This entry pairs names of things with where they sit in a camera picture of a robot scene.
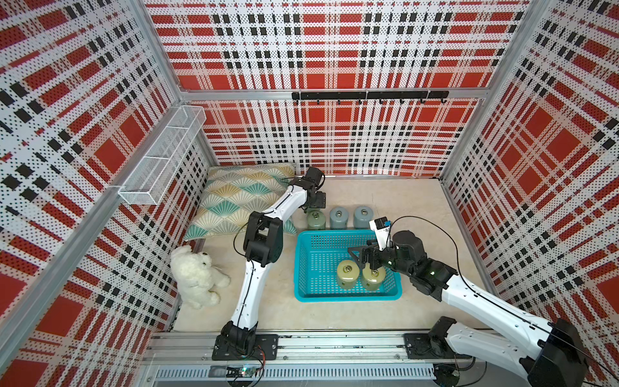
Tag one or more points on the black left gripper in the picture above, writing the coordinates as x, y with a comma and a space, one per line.
321, 201

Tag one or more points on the green circuit board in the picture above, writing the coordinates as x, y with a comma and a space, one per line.
241, 372

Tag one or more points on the white plush bear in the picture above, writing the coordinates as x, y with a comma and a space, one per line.
196, 277

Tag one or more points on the geometric fan pattern pillow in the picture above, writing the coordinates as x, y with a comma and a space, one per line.
232, 193

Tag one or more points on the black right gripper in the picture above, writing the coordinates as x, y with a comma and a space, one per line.
364, 251

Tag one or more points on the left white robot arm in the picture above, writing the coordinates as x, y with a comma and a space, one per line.
262, 246

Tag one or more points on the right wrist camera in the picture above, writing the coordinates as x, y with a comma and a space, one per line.
382, 228

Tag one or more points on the blue-grey tea canister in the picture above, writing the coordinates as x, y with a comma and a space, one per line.
362, 216
339, 218

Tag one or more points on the dark green tea canister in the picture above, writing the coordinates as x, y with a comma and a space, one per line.
316, 220

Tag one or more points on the yellow-green tea canister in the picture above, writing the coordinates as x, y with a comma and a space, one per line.
372, 279
347, 274

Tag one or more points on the white wire mesh shelf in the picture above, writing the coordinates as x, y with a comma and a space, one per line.
148, 182

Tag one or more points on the black hook rail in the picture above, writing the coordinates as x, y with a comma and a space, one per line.
421, 95

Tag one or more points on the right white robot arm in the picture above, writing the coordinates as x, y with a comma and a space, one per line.
539, 351

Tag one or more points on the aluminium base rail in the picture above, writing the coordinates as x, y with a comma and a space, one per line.
298, 356

